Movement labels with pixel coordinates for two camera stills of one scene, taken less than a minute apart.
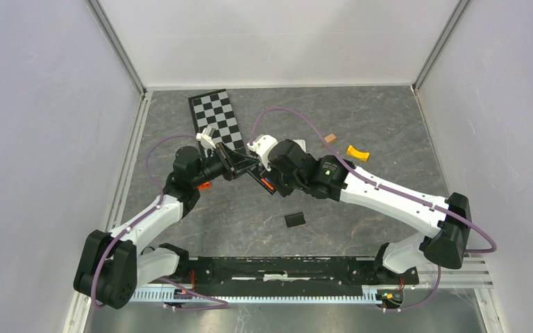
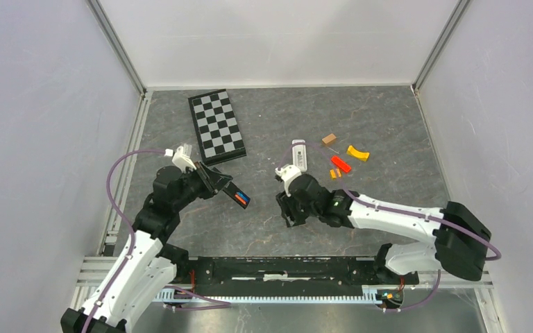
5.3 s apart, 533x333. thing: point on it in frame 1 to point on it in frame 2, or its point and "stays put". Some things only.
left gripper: [233, 161] to [213, 182]
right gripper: [288, 191] to [286, 205]
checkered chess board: [214, 109] stays put
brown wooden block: [330, 138] stays put
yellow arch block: [361, 155] stays put
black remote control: [276, 176] to [237, 195]
